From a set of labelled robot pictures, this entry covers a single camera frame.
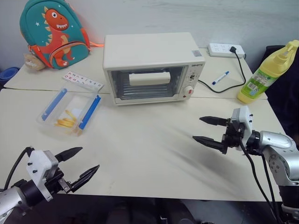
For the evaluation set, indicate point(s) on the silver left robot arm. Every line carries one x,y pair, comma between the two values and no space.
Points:
14,197

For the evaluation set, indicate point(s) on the teal dinosaur backpack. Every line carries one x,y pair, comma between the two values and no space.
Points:
58,30

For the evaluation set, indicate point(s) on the clear container blue clips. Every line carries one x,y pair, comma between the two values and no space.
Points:
50,121

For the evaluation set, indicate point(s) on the yellow french fry pile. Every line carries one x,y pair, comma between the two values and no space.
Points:
65,123

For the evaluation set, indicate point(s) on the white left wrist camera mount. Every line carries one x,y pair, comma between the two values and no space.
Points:
38,163

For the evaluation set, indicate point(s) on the blue bowl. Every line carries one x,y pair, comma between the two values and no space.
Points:
8,73

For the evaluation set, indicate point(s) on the beige plush toy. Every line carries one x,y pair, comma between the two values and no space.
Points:
32,61

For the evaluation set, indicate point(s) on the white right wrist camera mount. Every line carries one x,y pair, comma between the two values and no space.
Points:
244,116

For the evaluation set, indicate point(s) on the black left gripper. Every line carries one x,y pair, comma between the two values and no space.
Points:
54,183

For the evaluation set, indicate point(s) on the blue white marker pen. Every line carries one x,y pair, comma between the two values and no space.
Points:
220,78

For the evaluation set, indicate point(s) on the yellow plastic bottle green label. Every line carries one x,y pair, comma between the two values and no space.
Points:
259,79

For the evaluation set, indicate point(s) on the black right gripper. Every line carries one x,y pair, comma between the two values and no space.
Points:
233,136

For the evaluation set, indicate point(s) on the white toaster oven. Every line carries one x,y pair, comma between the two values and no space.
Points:
149,49

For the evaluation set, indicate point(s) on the white power strip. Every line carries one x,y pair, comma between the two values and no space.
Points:
220,49

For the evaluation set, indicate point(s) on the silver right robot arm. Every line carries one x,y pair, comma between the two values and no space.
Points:
279,145

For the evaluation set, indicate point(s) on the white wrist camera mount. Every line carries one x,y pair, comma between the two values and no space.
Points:
38,163
244,116

